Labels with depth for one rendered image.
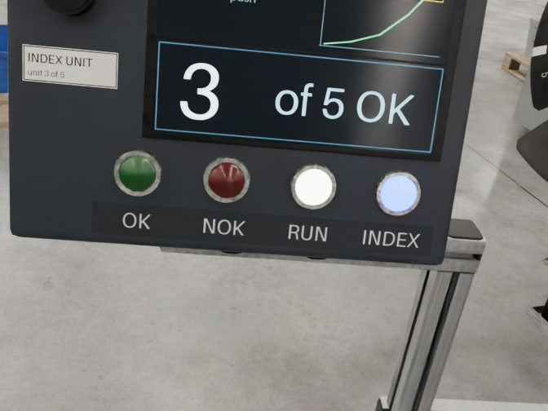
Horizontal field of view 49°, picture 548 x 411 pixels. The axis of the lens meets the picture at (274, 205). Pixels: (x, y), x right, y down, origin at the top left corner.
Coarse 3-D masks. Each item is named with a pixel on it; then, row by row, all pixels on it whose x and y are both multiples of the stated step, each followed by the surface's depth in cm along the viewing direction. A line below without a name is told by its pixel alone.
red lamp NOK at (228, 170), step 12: (216, 168) 33; (228, 168) 33; (240, 168) 34; (204, 180) 34; (216, 180) 33; (228, 180) 33; (240, 180) 33; (216, 192) 34; (228, 192) 33; (240, 192) 34
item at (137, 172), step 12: (120, 156) 33; (132, 156) 33; (144, 156) 33; (120, 168) 33; (132, 168) 33; (144, 168) 33; (156, 168) 33; (120, 180) 33; (132, 180) 33; (144, 180) 33; (156, 180) 34; (132, 192) 34; (144, 192) 34
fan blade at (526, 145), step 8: (536, 128) 92; (544, 128) 91; (528, 136) 92; (536, 136) 91; (544, 136) 90; (520, 144) 93; (528, 144) 92; (536, 144) 91; (544, 144) 90; (520, 152) 92; (528, 152) 91; (536, 152) 90; (544, 152) 90; (528, 160) 91; (536, 160) 90; (544, 160) 89; (536, 168) 90; (544, 168) 89; (544, 176) 89
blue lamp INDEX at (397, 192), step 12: (384, 180) 34; (396, 180) 34; (408, 180) 34; (384, 192) 34; (396, 192) 34; (408, 192) 34; (420, 192) 35; (384, 204) 35; (396, 204) 34; (408, 204) 34
